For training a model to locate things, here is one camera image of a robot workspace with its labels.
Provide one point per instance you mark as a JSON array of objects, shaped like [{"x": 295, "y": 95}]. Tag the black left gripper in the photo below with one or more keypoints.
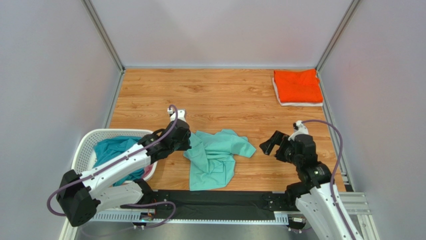
[{"x": 186, "y": 145}]

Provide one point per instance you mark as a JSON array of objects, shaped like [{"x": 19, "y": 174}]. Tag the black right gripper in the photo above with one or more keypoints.
[{"x": 279, "y": 146}]

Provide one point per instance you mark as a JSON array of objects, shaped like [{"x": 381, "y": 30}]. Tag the light teal t-shirt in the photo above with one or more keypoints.
[{"x": 211, "y": 156}]

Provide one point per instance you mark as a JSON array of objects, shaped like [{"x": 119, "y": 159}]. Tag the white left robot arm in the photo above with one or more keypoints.
[{"x": 82, "y": 195}]

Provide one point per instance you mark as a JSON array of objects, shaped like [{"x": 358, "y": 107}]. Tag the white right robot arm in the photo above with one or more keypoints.
[{"x": 315, "y": 196}]

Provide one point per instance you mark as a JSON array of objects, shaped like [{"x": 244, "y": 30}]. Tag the folded white t-shirt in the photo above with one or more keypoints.
[{"x": 293, "y": 104}]

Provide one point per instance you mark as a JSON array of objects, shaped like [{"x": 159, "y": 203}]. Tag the pink t-shirt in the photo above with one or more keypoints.
[{"x": 148, "y": 171}]

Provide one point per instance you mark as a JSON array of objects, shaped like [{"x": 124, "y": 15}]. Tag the folded orange t-shirt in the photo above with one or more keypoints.
[{"x": 298, "y": 86}]

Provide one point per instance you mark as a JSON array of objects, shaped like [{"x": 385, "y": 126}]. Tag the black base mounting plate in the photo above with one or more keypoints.
[{"x": 224, "y": 205}]

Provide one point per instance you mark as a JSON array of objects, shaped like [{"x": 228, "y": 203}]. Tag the dark teal t-shirt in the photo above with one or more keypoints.
[{"x": 110, "y": 148}]

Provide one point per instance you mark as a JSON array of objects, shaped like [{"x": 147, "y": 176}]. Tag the white perforated laundry basket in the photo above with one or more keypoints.
[{"x": 85, "y": 157}]

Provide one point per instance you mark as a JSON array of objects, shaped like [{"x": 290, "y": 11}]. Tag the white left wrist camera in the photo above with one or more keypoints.
[{"x": 177, "y": 114}]

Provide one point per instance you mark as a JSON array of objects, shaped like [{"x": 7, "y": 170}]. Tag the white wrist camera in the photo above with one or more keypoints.
[
  {"x": 298, "y": 129},
  {"x": 177, "y": 114}
]

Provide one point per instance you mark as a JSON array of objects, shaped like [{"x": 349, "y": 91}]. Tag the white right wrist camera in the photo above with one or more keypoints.
[{"x": 298, "y": 129}]

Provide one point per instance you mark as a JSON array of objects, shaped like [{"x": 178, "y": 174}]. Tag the aluminium frame post right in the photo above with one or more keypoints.
[{"x": 350, "y": 11}]

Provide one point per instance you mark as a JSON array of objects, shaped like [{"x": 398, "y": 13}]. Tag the aluminium frame post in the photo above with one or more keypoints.
[
  {"x": 350, "y": 11},
  {"x": 93, "y": 14}
]

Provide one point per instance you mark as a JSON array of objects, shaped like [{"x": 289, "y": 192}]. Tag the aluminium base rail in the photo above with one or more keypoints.
[{"x": 146, "y": 211}]

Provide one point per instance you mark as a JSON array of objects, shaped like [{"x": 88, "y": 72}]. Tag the aluminium frame post left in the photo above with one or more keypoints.
[{"x": 93, "y": 14}]

